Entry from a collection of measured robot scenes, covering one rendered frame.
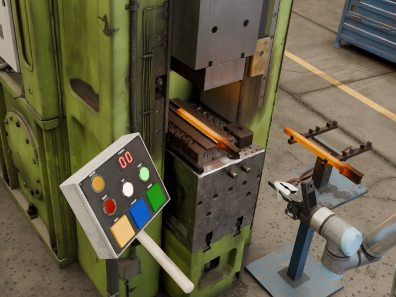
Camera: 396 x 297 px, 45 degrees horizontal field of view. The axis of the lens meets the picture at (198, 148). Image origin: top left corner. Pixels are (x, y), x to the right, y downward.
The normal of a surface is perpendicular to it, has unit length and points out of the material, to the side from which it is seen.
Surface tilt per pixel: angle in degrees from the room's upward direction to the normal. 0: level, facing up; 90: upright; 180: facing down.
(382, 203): 0
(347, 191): 0
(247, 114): 90
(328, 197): 0
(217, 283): 90
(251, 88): 90
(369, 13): 89
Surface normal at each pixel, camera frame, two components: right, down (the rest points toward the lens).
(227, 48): 0.61, 0.48
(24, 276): 0.07, -0.83
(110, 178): 0.80, -0.15
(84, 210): -0.46, 0.47
